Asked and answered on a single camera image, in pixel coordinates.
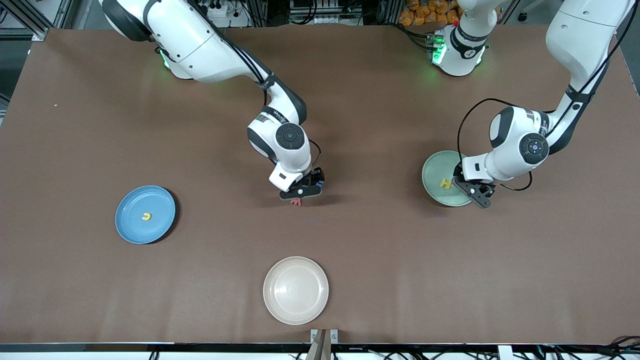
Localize blue plate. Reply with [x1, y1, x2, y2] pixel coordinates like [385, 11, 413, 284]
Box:
[115, 185, 177, 245]

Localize green plate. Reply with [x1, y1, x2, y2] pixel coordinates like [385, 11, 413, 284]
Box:
[421, 150, 476, 207]

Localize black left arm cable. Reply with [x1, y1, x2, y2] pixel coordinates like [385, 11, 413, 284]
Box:
[456, 97, 556, 193]

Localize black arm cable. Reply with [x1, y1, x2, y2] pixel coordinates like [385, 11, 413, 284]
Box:
[307, 139, 323, 171]
[456, 97, 556, 193]

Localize tangled floor cables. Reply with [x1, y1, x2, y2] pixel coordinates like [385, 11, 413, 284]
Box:
[530, 336, 640, 360]

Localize orange packets pile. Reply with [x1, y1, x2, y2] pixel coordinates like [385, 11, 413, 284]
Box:
[398, 0, 461, 27]

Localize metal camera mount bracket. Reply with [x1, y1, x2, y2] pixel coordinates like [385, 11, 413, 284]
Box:
[306, 328, 339, 360]

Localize beige plate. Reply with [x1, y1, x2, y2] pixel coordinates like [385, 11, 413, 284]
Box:
[263, 256, 330, 326]

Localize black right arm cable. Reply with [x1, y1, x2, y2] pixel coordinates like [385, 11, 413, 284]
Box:
[307, 139, 323, 171]

